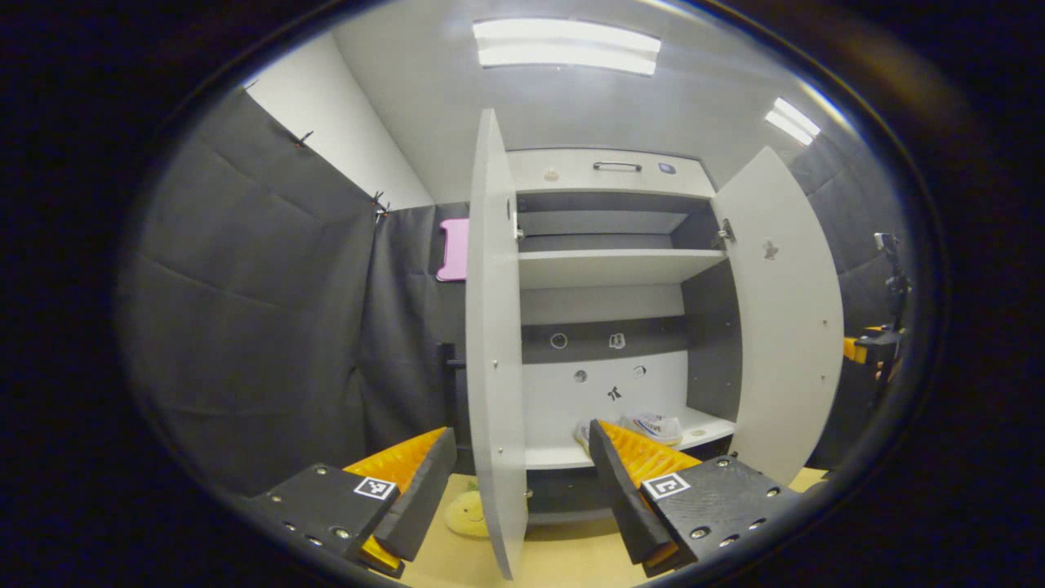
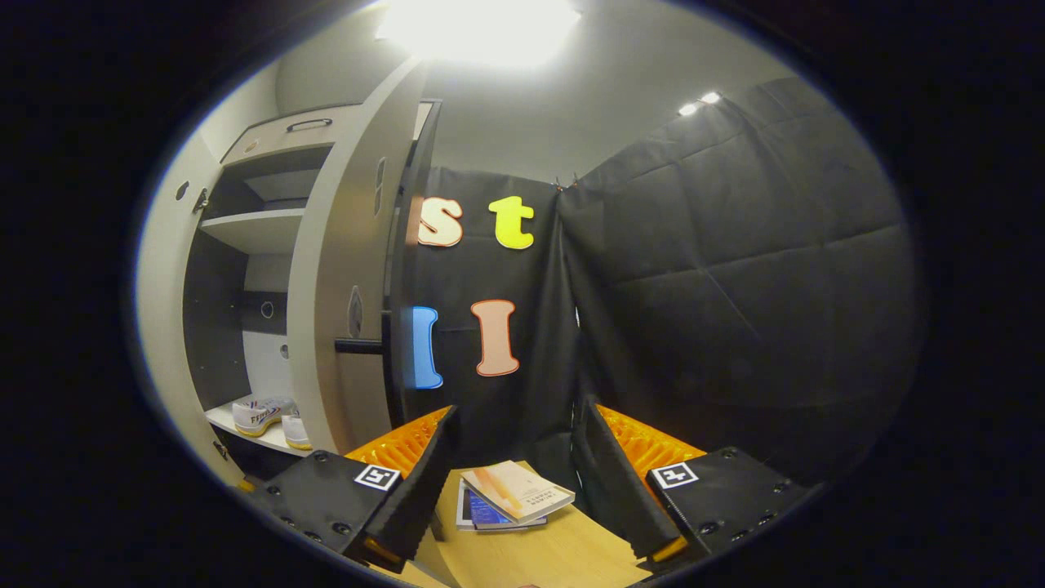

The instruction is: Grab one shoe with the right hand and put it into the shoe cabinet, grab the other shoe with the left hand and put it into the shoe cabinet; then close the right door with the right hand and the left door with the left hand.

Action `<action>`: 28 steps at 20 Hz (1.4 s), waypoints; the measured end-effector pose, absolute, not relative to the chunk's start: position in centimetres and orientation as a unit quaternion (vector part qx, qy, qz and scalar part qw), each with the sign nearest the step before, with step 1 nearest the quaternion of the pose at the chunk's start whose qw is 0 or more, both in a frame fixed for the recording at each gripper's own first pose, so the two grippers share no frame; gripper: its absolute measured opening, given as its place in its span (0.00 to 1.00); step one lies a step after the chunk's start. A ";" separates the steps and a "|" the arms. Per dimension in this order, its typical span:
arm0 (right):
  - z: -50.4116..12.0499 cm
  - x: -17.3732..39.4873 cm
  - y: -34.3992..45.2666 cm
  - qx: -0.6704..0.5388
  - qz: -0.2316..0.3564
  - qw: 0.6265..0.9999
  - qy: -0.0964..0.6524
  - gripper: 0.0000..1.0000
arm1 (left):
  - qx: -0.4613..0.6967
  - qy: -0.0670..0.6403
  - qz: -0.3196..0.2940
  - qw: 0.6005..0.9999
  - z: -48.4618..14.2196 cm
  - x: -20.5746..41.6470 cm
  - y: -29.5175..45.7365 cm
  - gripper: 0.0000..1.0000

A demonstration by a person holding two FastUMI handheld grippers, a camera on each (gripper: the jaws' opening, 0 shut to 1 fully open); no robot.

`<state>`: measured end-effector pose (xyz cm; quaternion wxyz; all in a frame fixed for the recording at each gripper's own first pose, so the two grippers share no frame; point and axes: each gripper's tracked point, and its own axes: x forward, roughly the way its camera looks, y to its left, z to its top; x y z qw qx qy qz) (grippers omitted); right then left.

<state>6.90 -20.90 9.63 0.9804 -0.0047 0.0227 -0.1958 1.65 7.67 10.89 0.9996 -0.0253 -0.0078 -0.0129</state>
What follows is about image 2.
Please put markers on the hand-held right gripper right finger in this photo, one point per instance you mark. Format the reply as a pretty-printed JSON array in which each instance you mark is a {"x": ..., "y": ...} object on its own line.
[{"x": 620, "y": 490}]

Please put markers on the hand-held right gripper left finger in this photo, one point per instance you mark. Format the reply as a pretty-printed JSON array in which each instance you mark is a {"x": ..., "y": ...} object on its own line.
[{"x": 416, "y": 490}]

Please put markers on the white shoe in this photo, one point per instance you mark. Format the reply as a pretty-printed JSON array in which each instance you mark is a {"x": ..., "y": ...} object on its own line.
[
  {"x": 298, "y": 433},
  {"x": 261, "y": 418}
]

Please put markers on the grey shoe cabinet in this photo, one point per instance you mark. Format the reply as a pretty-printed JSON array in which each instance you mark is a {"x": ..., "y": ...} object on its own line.
[{"x": 257, "y": 230}]

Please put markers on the grey cabinet drawer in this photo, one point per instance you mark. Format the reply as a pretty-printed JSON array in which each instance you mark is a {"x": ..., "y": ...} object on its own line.
[{"x": 269, "y": 139}]

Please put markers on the beige book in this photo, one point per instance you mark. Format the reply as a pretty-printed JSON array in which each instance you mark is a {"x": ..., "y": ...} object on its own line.
[{"x": 522, "y": 490}]

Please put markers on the black backdrop cloth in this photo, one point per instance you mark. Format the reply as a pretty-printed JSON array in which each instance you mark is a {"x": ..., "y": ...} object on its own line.
[{"x": 735, "y": 286}]

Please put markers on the small ceiling light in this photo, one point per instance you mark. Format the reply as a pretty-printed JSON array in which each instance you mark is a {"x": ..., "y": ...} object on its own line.
[{"x": 700, "y": 104}]

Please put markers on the large ceiling light panel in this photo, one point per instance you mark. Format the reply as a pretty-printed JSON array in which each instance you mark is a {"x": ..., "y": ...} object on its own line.
[{"x": 482, "y": 33}]

